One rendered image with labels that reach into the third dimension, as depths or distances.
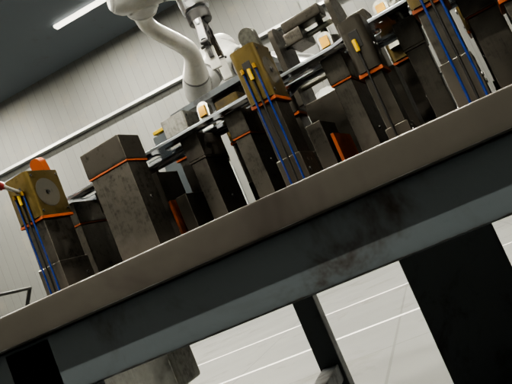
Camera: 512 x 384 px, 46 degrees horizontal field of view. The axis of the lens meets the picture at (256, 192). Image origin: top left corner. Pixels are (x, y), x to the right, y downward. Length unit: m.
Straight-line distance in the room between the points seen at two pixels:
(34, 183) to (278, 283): 0.95
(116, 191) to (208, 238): 0.74
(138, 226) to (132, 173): 0.12
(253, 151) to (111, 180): 0.33
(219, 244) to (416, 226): 0.21
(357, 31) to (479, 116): 0.56
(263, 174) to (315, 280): 0.71
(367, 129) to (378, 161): 0.66
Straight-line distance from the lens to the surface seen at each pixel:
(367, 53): 1.15
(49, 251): 1.52
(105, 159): 1.41
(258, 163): 1.38
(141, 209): 1.37
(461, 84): 1.07
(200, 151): 1.45
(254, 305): 0.71
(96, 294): 0.74
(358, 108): 1.30
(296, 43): 1.61
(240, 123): 1.40
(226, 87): 1.79
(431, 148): 0.64
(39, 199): 1.53
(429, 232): 0.68
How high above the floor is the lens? 0.63
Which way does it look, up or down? 7 degrees up
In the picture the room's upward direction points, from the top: 23 degrees counter-clockwise
